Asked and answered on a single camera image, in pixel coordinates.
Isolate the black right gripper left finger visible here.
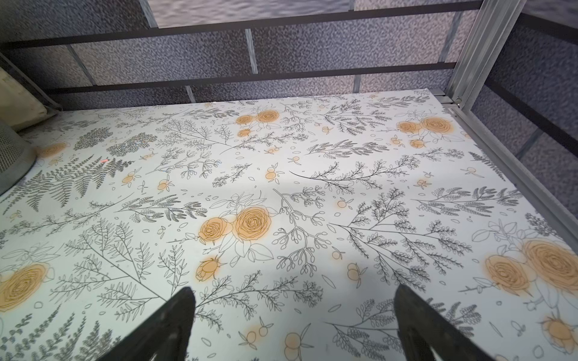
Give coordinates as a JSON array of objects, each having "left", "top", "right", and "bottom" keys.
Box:
[{"left": 99, "top": 287, "right": 196, "bottom": 360}]

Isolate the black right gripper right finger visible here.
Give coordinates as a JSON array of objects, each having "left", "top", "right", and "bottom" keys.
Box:
[{"left": 394, "top": 285, "right": 492, "bottom": 361}]

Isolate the grey mesh trash bin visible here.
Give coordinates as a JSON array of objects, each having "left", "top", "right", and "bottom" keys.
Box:
[{"left": 0, "top": 122, "right": 37, "bottom": 194}]

